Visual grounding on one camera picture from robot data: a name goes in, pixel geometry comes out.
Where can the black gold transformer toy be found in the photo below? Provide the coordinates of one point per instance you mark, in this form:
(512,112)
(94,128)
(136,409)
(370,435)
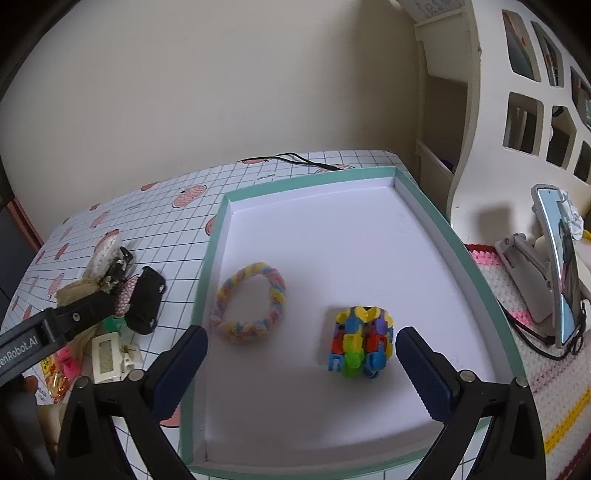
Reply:
(115,276)

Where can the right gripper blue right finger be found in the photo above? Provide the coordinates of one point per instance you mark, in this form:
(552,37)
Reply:
(420,363)

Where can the white phone stand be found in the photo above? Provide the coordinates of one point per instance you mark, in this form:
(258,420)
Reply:
(530,272)

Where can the cream lace cloth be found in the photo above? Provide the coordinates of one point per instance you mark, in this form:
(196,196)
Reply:
(75,291)

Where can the cotton swab bag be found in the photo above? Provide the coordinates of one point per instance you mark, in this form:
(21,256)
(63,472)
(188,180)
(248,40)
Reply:
(106,251)

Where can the green ribbon bow clip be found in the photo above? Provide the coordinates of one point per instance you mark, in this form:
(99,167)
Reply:
(113,324)

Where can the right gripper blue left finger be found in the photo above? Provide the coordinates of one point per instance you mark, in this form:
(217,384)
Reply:
(175,369)

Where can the pomegranate grid tablecloth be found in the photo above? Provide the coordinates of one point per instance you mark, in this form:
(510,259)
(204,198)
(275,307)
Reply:
(166,227)

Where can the multicolour plastic link toy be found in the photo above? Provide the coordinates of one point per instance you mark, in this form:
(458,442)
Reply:
(362,342)

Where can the smartphone on stand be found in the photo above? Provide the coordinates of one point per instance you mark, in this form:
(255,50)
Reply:
(553,212)

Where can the pink hair roller clip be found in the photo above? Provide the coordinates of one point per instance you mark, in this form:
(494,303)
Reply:
(69,366)

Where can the white teal-rimmed tray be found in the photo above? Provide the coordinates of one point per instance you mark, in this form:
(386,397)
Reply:
(305,284)

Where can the yellow snack packet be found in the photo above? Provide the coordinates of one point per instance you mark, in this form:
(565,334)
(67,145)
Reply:
(55,381)

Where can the cream plastic hair claw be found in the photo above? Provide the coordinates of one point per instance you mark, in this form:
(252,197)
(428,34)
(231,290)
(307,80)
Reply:
(113,360)

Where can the black toy car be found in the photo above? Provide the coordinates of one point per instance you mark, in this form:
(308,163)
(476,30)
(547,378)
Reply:
(141,315)

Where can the pink white crochet mat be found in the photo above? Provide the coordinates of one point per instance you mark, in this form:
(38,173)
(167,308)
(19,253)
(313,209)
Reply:
(561,389)

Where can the pastel braided scrunchie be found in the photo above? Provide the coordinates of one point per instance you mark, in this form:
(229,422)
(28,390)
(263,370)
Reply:
(249,303)

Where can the white shelf unit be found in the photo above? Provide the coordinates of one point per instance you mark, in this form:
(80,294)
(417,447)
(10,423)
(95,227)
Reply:
(504,106)

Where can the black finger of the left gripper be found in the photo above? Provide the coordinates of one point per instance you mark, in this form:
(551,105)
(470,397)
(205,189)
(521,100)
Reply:
(69,321)

